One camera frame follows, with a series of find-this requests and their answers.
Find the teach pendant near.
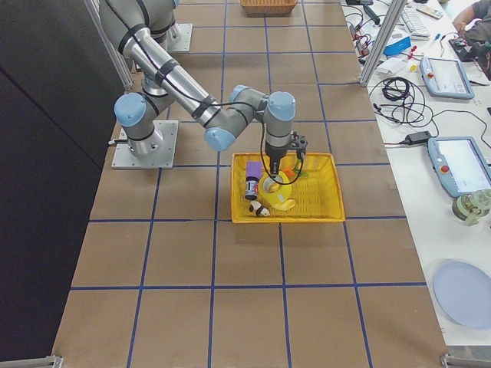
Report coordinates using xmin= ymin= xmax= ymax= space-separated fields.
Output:
xmin=427 ymin=136 xmax=490 ymax=198

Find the blue cardboard box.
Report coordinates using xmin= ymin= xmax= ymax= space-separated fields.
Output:
xmin=383 ymin=36 xmax=411 ymax=57

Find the toy panda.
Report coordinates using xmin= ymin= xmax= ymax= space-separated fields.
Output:
xmin=249 ymin=200 xmax=270 ymax=217

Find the yellow plastic basket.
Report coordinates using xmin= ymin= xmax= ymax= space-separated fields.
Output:
xmin=230 ymin=153 xmax=345 ymax=223

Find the teach pendant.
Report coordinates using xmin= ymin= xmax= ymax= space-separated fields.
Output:
xmin=420 ymin=57 xmax=475 ymax=100
xmin=427 ymin=136 xmax=490 ymax=198

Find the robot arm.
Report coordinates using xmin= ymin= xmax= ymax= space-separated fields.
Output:
xmin=99 ymin=1 xmax=308 ymax=176

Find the blue plate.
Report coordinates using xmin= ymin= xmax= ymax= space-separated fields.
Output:
xmin=433 ymin=261 xmax=490 ymax=330

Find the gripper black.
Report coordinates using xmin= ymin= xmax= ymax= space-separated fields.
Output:
xmin=265 ymin=131 xmax=308 ymax=176

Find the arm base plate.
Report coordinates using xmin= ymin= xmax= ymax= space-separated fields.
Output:
xmin=166 ymin=22 xmax=193 ymax=54
xmin=111 ymin=120 xmax=179 ymax=169

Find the small drink can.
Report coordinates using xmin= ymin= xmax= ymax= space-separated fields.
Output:
xmin=244 ymin=176 xmax=259 ymax=201

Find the black power adapter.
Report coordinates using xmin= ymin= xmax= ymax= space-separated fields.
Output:
xmin=398 ymin=130 xmax=432 ymax=146

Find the toy croissant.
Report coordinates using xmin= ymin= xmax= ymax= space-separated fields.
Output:
xmin=273 ymin=199 xmax=296 ymax=212

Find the brown wicker basket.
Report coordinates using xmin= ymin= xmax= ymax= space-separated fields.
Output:
xmin=239 ymin=0 xmax=298 ymax=17

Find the aluminium frame post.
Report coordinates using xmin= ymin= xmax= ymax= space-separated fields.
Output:
xmin=358 ymin=0 xmax=406 ymax=87

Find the toy carrot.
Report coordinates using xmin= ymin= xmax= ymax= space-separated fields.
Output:
xmin=282 ymin=159 xmax=308 ymax=182

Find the teach pendant far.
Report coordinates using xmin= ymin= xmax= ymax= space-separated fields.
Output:
xmin=420 ymin=57 xmax=475 ymax=100

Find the yellow tape roll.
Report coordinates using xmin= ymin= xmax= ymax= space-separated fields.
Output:
xmin=258 ymin=171 xmax=292 ymax=205

